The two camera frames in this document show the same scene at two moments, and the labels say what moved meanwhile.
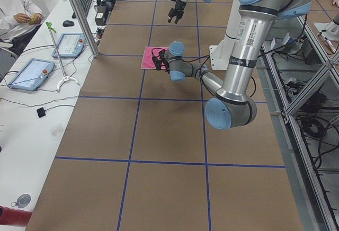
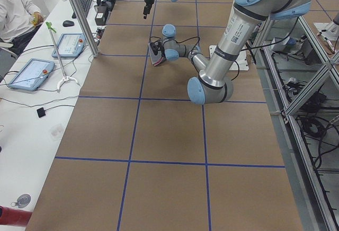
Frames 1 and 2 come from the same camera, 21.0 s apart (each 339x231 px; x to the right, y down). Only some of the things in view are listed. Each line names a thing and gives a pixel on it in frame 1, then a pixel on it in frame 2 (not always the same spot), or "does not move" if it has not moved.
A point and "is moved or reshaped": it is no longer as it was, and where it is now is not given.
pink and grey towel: [149, 53] is moved or reshaped
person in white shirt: [19, 19] does not move
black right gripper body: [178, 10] → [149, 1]
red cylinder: [13, 216] does not move
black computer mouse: [68, 23] does not move
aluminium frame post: [81, 14] does not move
